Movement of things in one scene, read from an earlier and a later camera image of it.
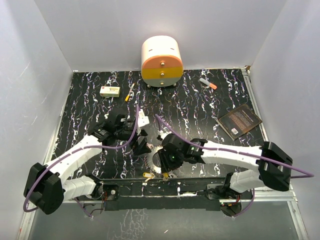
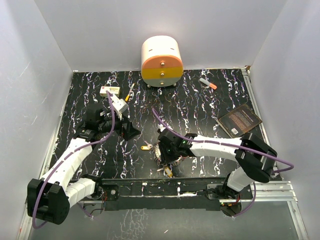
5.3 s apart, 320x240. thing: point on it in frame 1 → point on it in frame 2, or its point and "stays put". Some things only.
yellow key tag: x=148 y=175 → x=168 y=172
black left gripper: x=141 y=148 → x=129 y=132
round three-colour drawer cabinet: x=162 y=63 stays put
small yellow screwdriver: x=127 y=96 stays put
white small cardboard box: x=110 y=91 stays put
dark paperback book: x=239 y=121 stays put
